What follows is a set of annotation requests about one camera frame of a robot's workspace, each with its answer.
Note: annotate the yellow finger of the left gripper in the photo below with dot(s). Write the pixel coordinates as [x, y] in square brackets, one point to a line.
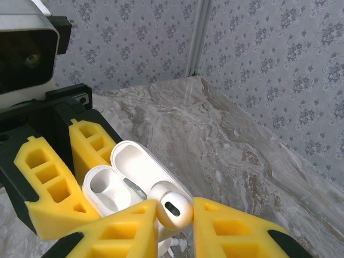
[53, 215]
[76, 150]

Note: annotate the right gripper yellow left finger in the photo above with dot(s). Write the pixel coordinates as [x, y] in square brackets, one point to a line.
[139, 223]

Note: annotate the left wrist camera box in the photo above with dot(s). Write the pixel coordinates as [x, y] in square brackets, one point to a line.
[27, 53]

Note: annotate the aluminium frame post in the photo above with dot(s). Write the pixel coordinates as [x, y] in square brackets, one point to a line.
[197, 37]

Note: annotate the white earbud charging case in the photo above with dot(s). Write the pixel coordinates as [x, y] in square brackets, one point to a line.
[134, 164]

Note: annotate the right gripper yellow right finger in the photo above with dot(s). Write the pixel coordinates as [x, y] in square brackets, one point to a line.
[207, 236]

